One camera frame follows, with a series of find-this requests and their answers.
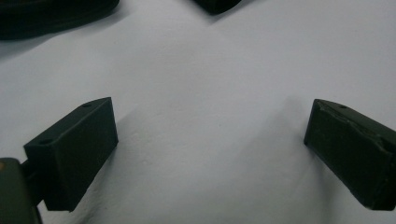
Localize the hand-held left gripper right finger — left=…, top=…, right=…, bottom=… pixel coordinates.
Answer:
left=304, top=98, right=396, bottom=212

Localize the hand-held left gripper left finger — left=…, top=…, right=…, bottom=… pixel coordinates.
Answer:
left=23, top=96, right=120, bottom=213

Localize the dark cloth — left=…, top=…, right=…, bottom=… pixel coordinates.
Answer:
left=0, top=0, right=120, bottom=41

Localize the dark object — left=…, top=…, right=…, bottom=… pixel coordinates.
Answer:
left=192, top=0, right=242, bottom=15

